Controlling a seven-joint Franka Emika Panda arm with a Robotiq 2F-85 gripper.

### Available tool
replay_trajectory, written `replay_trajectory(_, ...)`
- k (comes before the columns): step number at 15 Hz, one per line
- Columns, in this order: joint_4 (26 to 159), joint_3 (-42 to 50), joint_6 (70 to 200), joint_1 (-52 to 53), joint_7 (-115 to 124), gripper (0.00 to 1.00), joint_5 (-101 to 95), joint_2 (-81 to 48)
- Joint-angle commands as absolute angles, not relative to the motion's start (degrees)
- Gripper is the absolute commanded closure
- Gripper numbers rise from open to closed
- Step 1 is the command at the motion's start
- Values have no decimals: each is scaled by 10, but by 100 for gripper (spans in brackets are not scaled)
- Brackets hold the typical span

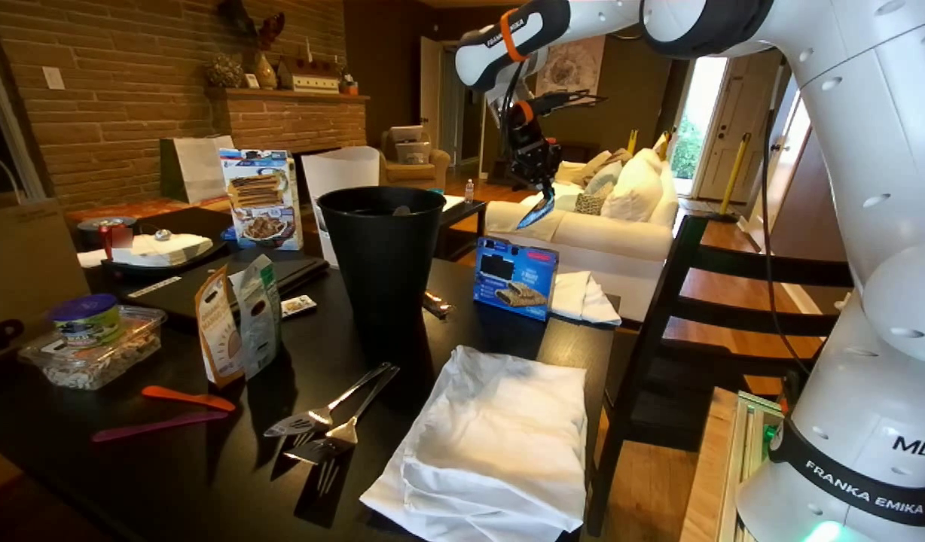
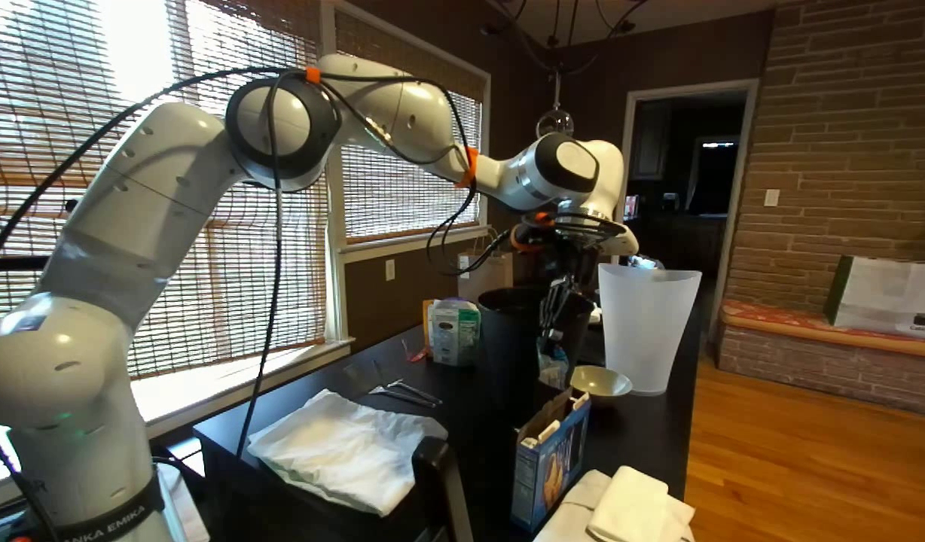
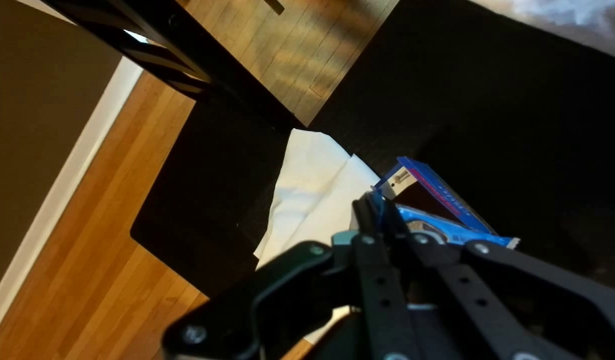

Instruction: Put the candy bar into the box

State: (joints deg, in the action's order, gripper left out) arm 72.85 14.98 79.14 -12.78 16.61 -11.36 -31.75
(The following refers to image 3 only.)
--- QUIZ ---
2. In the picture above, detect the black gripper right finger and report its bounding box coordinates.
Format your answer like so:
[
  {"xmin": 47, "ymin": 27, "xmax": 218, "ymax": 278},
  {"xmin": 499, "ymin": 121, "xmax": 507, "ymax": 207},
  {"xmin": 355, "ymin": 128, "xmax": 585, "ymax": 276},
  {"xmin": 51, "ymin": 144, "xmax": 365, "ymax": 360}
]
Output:
[{"xmin": 385, "ymin": 197, "xmax": 615, "ymax": 360}]

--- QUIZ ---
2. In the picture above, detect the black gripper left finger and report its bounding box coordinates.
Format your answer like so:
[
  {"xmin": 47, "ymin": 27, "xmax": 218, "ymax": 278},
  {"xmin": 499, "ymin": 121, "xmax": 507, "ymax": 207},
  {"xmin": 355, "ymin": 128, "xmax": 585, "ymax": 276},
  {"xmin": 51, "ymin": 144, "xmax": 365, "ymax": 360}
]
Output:
[{"xmin": 162, "ymin": 191, "xmax": 419, "ymax": 360}]

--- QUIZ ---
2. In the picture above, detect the small white folded napkin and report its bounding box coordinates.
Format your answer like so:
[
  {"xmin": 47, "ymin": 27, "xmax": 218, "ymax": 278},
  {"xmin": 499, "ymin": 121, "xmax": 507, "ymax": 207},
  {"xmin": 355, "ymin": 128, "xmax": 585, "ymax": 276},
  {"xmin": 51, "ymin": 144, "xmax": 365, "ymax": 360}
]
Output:
[{"xmin": 251, "ymin": 128, "xmax": 382, "ymax": 269}]

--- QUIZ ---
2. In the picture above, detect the black wooden chair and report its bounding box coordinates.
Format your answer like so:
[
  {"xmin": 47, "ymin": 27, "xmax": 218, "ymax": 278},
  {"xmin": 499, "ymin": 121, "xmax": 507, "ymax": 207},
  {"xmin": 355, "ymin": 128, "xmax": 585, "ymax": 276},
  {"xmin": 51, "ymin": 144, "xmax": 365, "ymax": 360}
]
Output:
[{"xmin": 41, "ymin": 0, "xmax": 218, "ymax": 98}]

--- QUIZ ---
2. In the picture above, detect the blue cardboard box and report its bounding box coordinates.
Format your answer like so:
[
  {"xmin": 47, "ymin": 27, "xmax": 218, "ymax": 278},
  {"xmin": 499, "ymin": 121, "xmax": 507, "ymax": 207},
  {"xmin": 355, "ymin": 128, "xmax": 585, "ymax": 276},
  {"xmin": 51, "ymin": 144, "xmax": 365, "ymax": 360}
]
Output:
[{"xmin": 375, "ymin": 153, "xmax": 500, "ymax": 236}]

